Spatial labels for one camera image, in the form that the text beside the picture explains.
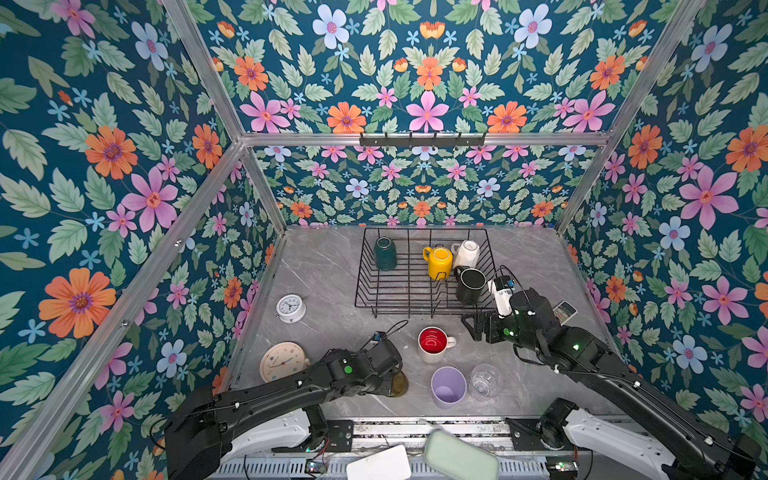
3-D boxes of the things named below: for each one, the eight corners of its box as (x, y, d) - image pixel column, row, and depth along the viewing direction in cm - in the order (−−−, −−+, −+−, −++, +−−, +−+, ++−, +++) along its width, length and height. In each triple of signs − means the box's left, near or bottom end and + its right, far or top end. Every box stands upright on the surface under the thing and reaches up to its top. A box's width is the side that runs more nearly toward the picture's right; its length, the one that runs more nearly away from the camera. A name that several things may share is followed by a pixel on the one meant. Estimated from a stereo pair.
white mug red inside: (417, 363, 88) (418, 353, 81) (417, 338, 93) (418, 326, 86) (453, 363, 88) (456, 353, 81) (450, 338, 93) (454, 326, 86)
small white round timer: (277, 323, 96) (272, 317, 92) (284, 300, 101) (280, 293, 98) (303, 323, 96) (299, 317, 92) (308, 300, 101) (305, 293, 98)
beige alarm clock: (265, 384, 84) (260, 380, 81) (262, 354, 89) (258, 350, 87) (311, 366, 87) (308, 362, 84) (305, 339, 92) (302, 334, 90)
